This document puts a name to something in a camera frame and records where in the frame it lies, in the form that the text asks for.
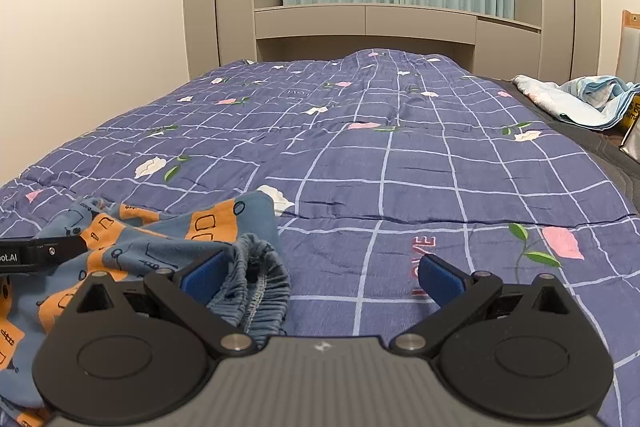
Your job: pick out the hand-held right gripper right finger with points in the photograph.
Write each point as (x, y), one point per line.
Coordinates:
(440, 282)

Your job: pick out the blue checked floral quilt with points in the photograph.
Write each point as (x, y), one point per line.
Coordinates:
(400, 157)

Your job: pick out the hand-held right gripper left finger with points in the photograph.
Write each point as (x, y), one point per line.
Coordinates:
(206, 278)

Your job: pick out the blue pants with orange print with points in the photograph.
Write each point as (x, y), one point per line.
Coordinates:
(150, 247)

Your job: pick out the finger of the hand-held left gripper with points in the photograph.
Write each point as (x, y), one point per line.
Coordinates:
(57, 251)

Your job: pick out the yellow and white plastic bag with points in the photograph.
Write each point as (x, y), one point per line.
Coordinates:
(632, 122)

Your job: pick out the light blue crumpled blanket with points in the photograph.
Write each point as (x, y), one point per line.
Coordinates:
(575, 99)

